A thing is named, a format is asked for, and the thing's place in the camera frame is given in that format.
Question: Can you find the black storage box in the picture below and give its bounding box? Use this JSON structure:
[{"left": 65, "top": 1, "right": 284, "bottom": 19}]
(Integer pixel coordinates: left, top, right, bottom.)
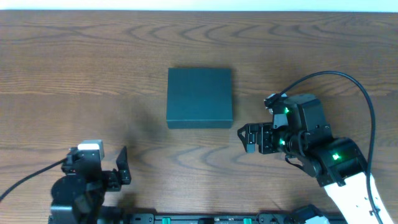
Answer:
[{"left": 166, "top": 68, "right": 233, "bottom": 129}]

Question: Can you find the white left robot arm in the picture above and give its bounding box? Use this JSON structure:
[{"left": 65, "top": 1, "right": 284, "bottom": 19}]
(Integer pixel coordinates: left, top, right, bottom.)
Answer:
[{"left": 49, "top": 147, "right": 131, "bottom": 224}]

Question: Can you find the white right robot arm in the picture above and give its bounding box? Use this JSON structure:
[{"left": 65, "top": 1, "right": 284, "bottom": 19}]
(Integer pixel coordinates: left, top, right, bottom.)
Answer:
[{"left": 238, "top": 94, "right": 393, "bottom": 223}]

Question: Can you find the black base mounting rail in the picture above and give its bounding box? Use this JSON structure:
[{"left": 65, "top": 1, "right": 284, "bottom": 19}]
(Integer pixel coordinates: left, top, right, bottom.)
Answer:
[{"left": 48, "top": 213, "right": 364, "bottom": 224}]

